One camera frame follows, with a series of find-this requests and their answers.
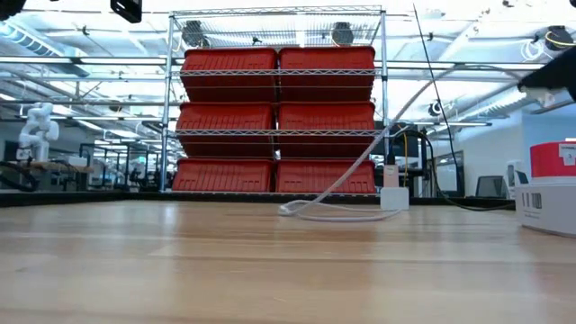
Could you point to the white power strip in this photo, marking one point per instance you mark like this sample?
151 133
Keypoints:
394 198

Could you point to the red white USB charger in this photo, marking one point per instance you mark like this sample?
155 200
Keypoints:
546 159

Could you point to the red plastic storage bin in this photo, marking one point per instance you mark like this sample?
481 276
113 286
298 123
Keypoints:
229 60
326 119
225 119
220 175
315 177
326 58

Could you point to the black framed screen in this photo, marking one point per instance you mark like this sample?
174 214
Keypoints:
450 180

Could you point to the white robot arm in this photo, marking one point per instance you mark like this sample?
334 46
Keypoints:
38 130

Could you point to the white multi-outlet wall tap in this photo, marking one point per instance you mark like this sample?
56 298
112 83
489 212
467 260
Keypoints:
549 209

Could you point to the dark mesh office chair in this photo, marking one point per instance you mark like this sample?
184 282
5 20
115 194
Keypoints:
490 186

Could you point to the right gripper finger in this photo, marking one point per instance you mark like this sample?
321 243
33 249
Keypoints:
564 85
558 67

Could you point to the cluttered wooden workbench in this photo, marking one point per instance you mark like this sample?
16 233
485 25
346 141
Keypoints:
54 168

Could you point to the black aluminium table frame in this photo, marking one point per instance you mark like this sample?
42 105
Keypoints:
90 198

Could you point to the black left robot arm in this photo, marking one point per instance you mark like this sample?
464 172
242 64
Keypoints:
128 9

